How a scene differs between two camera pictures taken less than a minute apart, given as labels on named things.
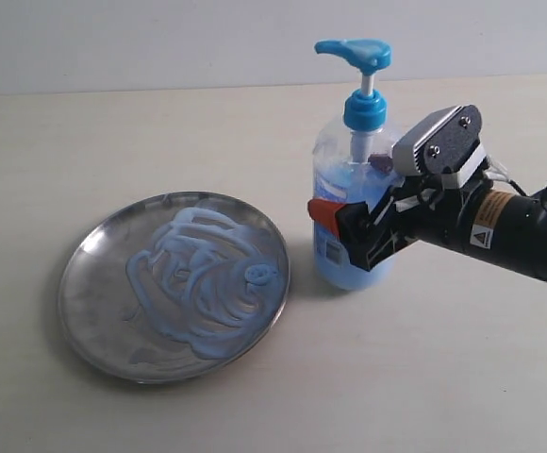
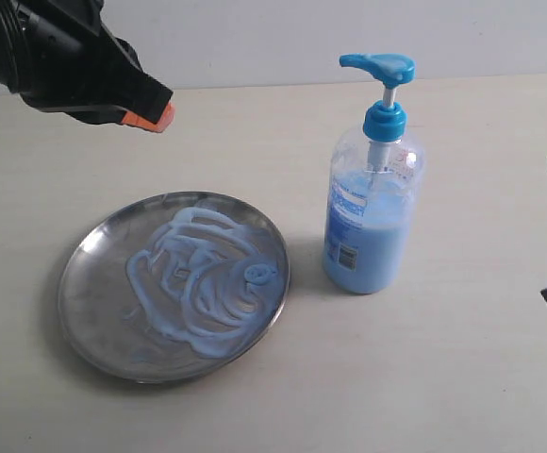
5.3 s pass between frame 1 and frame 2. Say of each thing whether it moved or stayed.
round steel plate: stayed
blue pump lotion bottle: moved
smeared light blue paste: stayed
